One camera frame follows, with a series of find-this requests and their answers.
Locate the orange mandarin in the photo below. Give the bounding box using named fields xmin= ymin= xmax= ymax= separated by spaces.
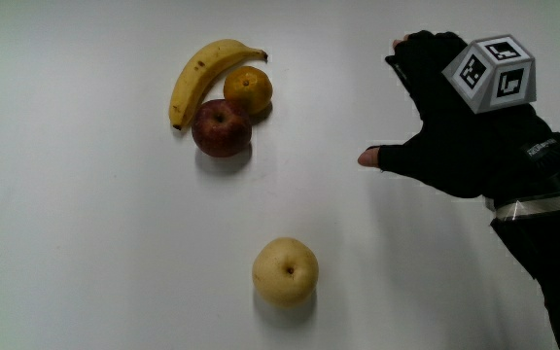
xmin=223 ymin=65 xmax=274 ymax=117

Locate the yellow round pear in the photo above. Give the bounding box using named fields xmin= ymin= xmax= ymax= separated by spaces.
xmin=251 ymin=236 xmax=320 ymax=309

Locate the red apple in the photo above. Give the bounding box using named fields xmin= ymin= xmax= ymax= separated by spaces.
xmin=191 ymin=98 xmax=254 ymax=158

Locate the yellow banana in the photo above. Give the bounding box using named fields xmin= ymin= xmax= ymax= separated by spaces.
xmin=168 ymin=38 xmax=269 ymax=131

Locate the person's right hand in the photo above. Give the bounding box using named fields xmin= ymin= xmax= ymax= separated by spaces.
xmin=357 ymin=29 xmax=560 ymax=200

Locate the person's right forearm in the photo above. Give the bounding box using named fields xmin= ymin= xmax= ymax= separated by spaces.
xmin=482 ymin=152 xmax=560 ymax=350

